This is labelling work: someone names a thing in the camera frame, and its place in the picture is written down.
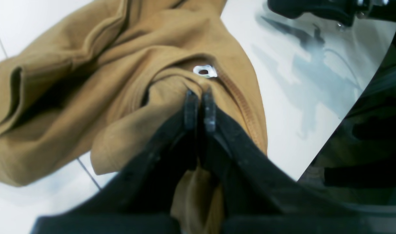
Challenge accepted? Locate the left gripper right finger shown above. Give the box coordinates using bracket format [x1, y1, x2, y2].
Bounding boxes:
[201, 90, 371, 234]

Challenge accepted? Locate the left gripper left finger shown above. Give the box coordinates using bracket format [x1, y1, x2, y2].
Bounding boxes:
[31, 90, 200, 234]

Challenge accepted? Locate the white garment label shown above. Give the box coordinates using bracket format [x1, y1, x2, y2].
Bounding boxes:
[192, 65, 218, 79]

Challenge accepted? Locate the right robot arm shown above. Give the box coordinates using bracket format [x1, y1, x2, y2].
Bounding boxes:
[267, 0, 396, 27]

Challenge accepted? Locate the tan brown t-shirt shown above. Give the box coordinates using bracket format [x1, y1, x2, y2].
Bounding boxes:
[0, 0, 268, 234]

